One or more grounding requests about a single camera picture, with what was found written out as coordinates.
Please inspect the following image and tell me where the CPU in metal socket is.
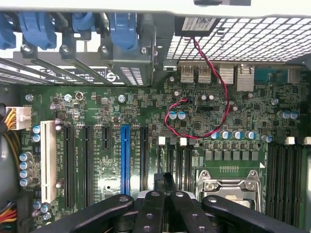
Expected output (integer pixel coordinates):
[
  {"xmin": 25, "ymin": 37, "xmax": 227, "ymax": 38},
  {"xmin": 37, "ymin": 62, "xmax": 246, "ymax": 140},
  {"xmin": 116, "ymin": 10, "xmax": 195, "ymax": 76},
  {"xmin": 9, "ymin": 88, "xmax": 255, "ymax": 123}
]
[{"xmin": 196, "ymin": 169, "xmax": 263, "ymax": 212}]

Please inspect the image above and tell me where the white-latched RAM slot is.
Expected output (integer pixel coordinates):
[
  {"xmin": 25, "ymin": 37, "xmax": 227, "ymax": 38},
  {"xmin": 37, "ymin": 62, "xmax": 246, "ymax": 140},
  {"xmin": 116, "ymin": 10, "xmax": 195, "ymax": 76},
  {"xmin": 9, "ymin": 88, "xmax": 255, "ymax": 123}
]
[
  {"xmin": 276, "ymin": 136, "xmax": 296, "ymax": 225},
  {"xmin": 296, "ymin": 136, "xmax": 311, "ymax": 228},
  {"xmin": 179, "ymin": 137, "xmax": 188, "ymax": 192}
]

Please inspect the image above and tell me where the white expansion slot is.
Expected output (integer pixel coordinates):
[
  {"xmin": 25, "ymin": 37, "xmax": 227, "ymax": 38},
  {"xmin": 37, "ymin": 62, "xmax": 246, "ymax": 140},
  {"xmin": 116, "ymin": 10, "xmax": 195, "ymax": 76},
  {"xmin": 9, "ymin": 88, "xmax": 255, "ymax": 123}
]
[{"xmin": 40, "ymin": 120, "xmax": 58, "ymax": 204}]

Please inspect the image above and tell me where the black labelled case sensor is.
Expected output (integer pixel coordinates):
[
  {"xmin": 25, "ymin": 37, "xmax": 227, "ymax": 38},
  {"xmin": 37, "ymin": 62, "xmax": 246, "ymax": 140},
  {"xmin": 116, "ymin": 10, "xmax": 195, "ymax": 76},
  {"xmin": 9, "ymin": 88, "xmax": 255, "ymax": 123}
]
[{"xmin": 174, "ymin": 16, "xmax": 221, "ymax": 37}]

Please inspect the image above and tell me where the blue card retention clip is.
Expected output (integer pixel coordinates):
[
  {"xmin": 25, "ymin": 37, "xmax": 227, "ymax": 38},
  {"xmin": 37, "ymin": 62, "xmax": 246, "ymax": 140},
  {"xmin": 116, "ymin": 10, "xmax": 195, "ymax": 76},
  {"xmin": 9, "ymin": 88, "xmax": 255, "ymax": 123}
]
[
  {"xmin": 0, "ymin": 13, "xmax": 17, "ymax": 50},
  {"xmin": 109, "ymin": 12, "xmax": 139, "ymax": 51},
  {"xmin": 17, "ymin": 12, "xmax": 58, "ymax": 50},
  {"xmin": 71, "ymin": 12, "xmax": 97, "ymax": 33}
]

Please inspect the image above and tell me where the green motherboard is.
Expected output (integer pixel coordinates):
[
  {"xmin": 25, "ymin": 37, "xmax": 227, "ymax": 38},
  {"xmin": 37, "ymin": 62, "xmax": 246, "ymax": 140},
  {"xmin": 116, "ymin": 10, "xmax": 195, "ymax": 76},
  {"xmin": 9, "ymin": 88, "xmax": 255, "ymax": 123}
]
[{"xmin": 20, "ymin": 63, "xmax": 311, "ymax": 233}]

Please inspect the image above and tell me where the yellow power wire bundle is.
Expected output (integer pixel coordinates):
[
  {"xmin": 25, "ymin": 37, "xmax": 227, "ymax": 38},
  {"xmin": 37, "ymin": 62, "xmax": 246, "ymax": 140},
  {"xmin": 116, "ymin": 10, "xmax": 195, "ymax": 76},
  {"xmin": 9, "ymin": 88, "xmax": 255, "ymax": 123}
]
[{"xmin": 0, "ymin": 108, "xmax": 17, "ymax": 133}]

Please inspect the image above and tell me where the short black expansion slot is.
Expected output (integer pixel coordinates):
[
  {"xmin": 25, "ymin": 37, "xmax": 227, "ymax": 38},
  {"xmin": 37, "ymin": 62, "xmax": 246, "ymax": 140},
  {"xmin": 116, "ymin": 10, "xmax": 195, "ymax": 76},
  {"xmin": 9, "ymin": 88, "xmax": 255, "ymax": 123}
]
[{"xmin": 101, "ymin": 126, "xmax": 112, "ymax": 150}]

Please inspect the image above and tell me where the silver installed CPU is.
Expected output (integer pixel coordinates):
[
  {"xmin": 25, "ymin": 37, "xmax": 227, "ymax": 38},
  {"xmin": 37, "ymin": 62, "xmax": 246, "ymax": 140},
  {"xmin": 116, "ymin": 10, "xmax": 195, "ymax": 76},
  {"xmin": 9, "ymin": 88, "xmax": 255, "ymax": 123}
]
[{"xmin": 228, "ymin": 194, "xmax": 251, "ymax": 209}]

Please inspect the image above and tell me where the red black twisted wire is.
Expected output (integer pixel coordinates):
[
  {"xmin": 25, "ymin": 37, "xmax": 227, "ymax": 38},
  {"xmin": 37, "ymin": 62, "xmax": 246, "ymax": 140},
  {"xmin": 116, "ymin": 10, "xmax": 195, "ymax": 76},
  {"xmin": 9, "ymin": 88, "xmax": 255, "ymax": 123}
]
[{"xmin": 164, "ymin": 36, "xmax": 231, "ymax": 139}]

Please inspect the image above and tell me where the silver ethernet port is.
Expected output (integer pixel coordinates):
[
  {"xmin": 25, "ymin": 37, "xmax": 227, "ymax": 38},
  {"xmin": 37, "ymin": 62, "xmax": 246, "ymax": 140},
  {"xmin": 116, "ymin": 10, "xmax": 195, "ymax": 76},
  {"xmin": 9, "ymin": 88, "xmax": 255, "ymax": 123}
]
[{"xmin": 237, "ymin": 64, "xmax": 255, "ymax": 92}]

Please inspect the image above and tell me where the black-latched RAM slot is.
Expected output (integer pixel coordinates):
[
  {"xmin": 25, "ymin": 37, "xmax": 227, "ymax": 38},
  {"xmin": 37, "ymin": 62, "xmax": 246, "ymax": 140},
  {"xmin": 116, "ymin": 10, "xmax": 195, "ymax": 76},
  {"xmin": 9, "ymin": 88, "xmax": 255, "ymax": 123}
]
[
  {"xmin": 266, "ymin": 142, "xmax": 276, "ymax": 219},
  {"xmin": 169, "ymin": 138, "xmax": 177, "ymax": 173},
  {"xmin": 286, "ymin": 142, "xmax": 303, "ymax": 226},
  {"xmin": 188, "ymin": 138, "xmax": 197, "ymax": 193}
]

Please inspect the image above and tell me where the silver metal rear port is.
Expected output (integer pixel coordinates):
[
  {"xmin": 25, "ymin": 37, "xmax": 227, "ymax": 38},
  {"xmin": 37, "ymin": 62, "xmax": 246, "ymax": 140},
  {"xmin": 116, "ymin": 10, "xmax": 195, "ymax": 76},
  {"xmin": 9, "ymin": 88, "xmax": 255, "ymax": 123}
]
[
  {"xmin": 198, "ymin": 64, "xmax": 212, "ymax": 83},
  {"xmin": 220, "ymin": 64, "xmax": 235, "ymax": 84},
  {"xmin": 179, "ymin": 64, "xmax": 195, "ymax": 83}
]

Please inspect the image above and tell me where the white power connector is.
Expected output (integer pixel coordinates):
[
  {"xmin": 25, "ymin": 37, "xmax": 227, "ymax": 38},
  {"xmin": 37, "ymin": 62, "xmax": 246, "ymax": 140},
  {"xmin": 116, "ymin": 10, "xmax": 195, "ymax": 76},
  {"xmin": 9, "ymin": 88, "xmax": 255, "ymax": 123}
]
[{"xmin": 6, "ymin": 106, "xmax": 32, "ymax": 131}]

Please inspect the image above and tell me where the red yellow wire bundle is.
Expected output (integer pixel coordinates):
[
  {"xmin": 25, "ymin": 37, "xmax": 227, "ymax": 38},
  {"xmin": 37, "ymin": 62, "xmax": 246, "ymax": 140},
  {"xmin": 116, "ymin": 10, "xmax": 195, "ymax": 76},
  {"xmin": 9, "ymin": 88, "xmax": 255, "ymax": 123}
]
[{"xmin": 0, "ymin": 201, "xmax": 17, "ymax": 229}]

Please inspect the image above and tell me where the long black expansion slot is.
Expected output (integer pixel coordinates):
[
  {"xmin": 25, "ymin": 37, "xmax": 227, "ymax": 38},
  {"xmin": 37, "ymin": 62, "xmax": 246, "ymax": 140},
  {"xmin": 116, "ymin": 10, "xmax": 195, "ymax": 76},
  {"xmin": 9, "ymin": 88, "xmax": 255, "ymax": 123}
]
[
  {"xmin": 140, "ymin": 126, "xmax": 149, "ymax": 191},
  {"xmin": 63, "ymin": 125, "xmax": 75, "ymax": 209}
]

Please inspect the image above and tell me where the teal rear port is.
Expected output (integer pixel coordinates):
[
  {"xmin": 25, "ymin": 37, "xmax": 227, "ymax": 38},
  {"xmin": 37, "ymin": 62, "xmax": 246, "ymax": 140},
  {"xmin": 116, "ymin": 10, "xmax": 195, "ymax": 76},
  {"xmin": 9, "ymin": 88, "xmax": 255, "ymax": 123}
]
[{"xmin": 255, "ymin": 67, "xmax": 289, "ymax": 84}]

